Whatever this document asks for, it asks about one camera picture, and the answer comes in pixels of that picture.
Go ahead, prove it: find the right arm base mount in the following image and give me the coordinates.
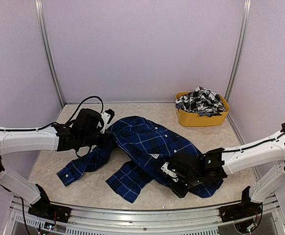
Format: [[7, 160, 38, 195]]
[[219, 186, 263, 222]]

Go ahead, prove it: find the blue plaid long sleeve shirt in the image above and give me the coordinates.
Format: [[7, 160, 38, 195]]
[[56, 116, 224, 204]]

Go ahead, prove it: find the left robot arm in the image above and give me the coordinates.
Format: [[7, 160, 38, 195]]
[[0, 109, 115, 218]]

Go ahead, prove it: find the right aluminium frame post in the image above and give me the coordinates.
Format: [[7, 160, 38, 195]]
[[225, 0, 252, 101]]

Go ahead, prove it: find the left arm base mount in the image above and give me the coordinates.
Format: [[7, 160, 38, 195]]
[[28, 184, 71, 223]]

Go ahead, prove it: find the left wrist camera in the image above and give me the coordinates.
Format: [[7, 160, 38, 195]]
[[99, 109, 115, 134]]

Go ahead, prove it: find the yellow plastic basket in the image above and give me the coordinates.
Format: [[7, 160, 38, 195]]
[[176, 96, 230, 127]]

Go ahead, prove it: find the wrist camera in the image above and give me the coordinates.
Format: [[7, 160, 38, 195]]
[[99, 109, 115, 134], [160, 162, 179, 183]]

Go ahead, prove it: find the black white plaid shirt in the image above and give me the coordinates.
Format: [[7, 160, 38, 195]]
[[175, 87, 226, 118]]

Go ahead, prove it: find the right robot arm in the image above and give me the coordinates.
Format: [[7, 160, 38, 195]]
[[161, 123, 285, 217]]

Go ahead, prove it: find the aluminium frame post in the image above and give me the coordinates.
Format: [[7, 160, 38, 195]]
[[225, 0, 252, 101], [34, 0, 66, 108]]

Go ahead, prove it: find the left aluminium frame post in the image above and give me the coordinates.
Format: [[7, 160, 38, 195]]
[[34, 0, 66, 108]]

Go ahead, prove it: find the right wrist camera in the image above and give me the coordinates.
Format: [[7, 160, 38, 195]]
[[160, 162, 179, 183]]

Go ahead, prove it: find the front aluminium rail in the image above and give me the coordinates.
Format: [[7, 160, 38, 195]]
[[0, 196, 285, 235]]

